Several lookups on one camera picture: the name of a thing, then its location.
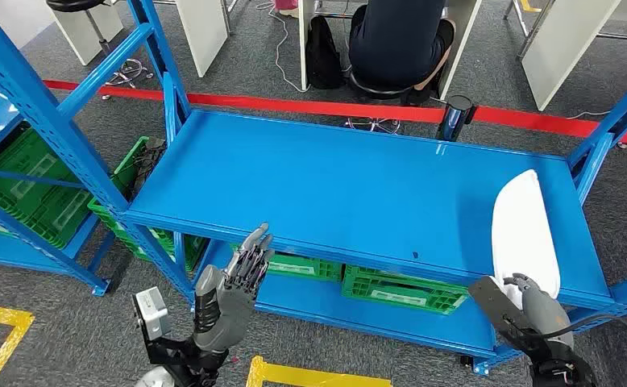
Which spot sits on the yellow floor tape square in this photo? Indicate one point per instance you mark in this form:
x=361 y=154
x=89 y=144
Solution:
x=292 y=376

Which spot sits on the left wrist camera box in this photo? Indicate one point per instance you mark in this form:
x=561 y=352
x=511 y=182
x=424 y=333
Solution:
x=152 y=315

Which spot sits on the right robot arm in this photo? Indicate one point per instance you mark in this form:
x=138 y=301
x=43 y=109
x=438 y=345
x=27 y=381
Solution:
x=559 y=371

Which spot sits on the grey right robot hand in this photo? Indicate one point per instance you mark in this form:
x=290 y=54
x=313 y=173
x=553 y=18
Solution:
x=543 y=312

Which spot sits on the black bag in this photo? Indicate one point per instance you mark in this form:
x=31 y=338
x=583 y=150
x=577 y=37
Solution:
x=324 y=53

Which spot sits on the person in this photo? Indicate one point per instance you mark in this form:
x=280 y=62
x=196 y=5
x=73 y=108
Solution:
x=393 y=42

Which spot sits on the black stanchion post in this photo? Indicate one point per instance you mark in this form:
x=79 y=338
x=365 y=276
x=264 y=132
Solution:
x=455 y=117

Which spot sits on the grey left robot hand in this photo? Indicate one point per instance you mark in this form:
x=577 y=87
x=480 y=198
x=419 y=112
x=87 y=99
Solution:
x=222 y=315

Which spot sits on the red barrier tape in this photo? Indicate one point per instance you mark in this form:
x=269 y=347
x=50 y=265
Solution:
x=292 y=107

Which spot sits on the black stool chrome base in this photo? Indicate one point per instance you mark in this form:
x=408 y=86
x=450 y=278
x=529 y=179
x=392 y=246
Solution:
x=372 y=91
x=73 y=4

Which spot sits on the white plastic part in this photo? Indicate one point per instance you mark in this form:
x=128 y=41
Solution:
x=521 y=229

